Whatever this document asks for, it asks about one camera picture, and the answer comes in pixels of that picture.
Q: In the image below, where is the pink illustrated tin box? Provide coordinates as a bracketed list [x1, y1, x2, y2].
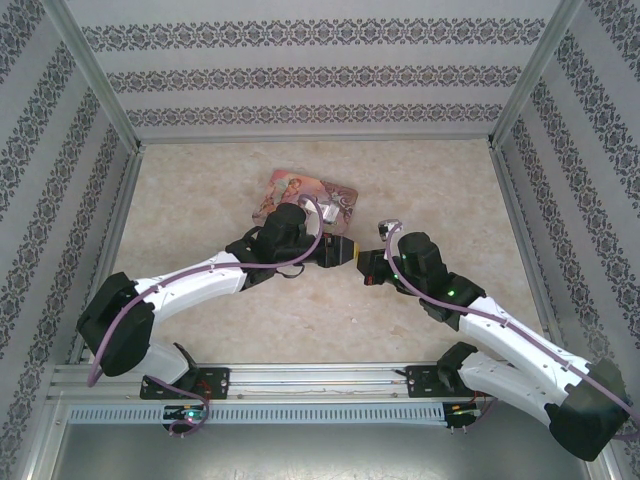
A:
[252, 168, 360, 236]

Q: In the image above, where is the grey metal sheet panel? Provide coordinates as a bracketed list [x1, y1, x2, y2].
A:
[52, 423, 601, 480]

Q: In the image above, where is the left circuit board green light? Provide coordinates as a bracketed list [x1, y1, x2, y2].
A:
[160, 405, 209, 426]

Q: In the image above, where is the aluminium frame crossbar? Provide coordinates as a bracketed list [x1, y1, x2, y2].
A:
[137, 131, 494, 147]

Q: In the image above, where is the aluminium frame side bar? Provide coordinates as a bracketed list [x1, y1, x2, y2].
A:
[67, 148, 146, 366]
[489, 143, 571, 351]

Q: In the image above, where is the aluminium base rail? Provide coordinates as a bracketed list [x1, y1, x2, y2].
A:
[49, 363, 451, 401]

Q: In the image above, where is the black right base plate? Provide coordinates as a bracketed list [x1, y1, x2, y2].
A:
[404, 364, 451, 400]

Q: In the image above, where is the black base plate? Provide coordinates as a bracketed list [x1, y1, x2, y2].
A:
[139, 367, 232, 401]
[404, 364, 451, 400]

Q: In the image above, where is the grey slotted cable duct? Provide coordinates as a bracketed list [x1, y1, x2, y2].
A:
[67, 402, 447, 427]

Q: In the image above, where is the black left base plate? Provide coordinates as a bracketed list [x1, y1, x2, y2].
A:
[139, 367, 232, 401]

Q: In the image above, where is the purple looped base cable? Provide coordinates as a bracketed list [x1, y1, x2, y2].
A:
[149, 375, 211, 437]

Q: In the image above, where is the aluminium frame post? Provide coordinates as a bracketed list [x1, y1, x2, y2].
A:
[38, 0, 144, 154]
[488, 0, 585, 149]

